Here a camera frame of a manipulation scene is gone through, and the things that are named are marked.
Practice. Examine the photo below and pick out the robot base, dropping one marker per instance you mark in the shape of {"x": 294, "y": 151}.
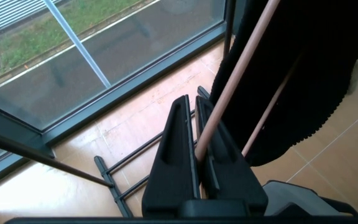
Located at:
{"x": 291, "y": 199}

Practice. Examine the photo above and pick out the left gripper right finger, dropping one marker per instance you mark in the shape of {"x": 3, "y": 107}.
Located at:
{"x": 235, "y": 183}

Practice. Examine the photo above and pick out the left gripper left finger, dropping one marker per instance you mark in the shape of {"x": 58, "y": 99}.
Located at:
{"x": 172, "y": 168}

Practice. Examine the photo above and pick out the pink clothes hanger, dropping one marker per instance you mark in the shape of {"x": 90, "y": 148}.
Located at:
{"x": 239, "y": 73}

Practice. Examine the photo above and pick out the window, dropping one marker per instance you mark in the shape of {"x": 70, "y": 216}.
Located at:
{"x": 73, "y": 77}

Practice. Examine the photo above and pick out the black shorts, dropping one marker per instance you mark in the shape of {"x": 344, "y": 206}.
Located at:
{"x": 322, "y": 77}

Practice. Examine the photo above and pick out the black clothes rack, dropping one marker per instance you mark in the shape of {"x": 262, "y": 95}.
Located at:
{"x": 42, "y": 158}

